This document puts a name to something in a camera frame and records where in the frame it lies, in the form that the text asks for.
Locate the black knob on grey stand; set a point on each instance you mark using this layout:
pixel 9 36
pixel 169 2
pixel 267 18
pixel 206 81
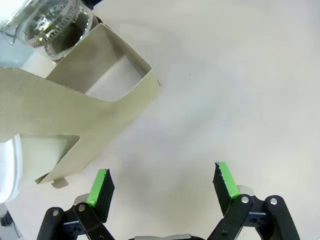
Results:
pixel 4 220

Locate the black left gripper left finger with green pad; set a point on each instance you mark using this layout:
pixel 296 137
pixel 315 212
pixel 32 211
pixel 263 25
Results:
pixel 103 195

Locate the open beige cardboard box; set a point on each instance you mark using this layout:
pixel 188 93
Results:
pixel 75 117

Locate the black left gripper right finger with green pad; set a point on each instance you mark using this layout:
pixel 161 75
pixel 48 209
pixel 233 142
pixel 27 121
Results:
pixel 222 190

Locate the white rounded plastic object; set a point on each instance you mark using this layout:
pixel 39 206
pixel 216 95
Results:
pixel 10 170

